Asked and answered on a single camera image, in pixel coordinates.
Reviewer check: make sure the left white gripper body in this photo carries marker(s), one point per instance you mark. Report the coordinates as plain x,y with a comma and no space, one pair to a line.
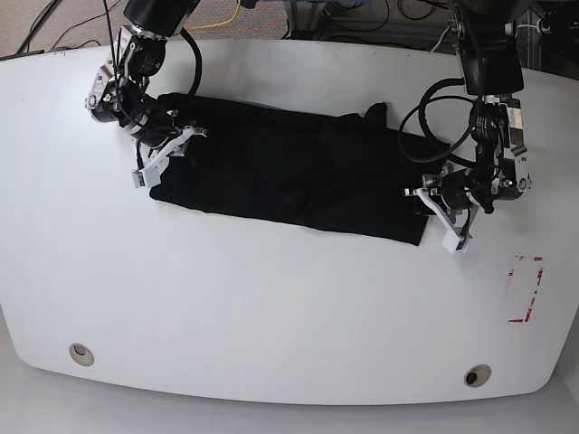
447,196

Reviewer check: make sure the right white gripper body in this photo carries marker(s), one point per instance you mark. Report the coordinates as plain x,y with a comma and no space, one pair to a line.
159,160

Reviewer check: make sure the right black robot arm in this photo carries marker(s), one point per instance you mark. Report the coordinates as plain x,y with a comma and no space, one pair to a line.
119,91

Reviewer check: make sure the left table cable grommet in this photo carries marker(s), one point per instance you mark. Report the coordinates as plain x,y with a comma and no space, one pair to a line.
81,355

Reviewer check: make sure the right table cable grommet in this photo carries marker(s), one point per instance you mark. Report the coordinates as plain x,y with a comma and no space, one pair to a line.
477,375

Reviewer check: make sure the red tape rectangle marking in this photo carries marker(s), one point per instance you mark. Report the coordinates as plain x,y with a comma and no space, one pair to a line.
524,280

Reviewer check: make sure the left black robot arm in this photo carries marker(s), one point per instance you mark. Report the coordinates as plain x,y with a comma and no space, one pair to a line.
488,163

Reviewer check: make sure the table cable grommet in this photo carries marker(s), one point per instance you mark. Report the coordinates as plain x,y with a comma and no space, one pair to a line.
477,375
81,355

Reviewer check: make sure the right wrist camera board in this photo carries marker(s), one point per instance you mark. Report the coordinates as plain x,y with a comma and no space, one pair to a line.
138,179

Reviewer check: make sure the black t-shirt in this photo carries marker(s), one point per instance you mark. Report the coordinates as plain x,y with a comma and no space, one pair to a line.
340,174

